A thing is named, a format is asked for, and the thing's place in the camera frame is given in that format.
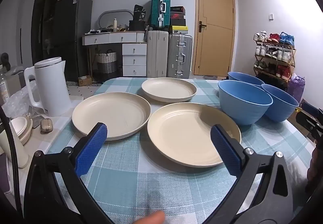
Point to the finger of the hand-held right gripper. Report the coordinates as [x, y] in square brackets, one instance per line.
[313, 109]
[306, 123]

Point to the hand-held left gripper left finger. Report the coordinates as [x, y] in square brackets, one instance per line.
[89, 153]

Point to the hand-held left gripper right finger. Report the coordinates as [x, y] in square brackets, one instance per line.
[225, 153]

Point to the blue bowl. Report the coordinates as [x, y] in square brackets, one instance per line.
[239, 110]
[280, 110]
[242, 77]

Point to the cream plate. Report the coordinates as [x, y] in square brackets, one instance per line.
[181, 133]
[113, 112]
[169, 88]

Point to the person's right hand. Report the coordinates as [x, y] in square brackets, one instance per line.
[316, 168]

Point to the person's left hand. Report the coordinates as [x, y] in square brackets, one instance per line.
[151, 218]

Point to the purple bag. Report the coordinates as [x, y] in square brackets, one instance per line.
[296, 88]

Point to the wooden shoe rack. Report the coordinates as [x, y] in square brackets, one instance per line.
[292, 62]

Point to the dotted rug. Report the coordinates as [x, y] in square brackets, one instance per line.
[80, 90]

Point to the shoe rack with shoes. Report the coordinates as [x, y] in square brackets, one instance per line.
[275, 54]

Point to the white tumbler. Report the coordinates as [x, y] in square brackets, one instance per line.
[21, 155]

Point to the small open cardboard box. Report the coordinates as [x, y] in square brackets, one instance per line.
[84, 80]

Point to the cream lidded bowl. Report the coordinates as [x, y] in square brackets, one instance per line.
[20, 129]

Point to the white electric kettle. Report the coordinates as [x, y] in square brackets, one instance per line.
[50, 87]

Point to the bubble wrap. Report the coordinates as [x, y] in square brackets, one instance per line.
[17, 102]

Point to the woven laundry basket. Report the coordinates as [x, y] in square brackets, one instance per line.
[106, 62]

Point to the white drawer desk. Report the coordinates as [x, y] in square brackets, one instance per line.
[133, 59]

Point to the wooden door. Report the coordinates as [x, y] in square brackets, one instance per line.
[214, 49]

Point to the silver suitcase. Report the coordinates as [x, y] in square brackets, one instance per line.
[179, 54]

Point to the dark grey fridge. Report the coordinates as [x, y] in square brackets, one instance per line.
[73, 37]

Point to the beige suitcase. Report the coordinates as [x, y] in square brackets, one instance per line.
[157, 54]

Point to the cream bottle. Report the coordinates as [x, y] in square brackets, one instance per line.
[115, 25]

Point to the black bag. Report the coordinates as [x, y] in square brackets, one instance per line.
[136, 25]

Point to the dark wardrobe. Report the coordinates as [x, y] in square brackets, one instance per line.
[43, 24]

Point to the grey framed mirror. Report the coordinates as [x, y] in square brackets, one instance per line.
[103, 15]

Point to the stack of dark shoe boxes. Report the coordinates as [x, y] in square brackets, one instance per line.
[177, 15]

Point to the black printed box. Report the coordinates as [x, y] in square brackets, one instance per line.
[139, 13]

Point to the teal suitcase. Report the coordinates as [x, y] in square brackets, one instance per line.
[157, 9]

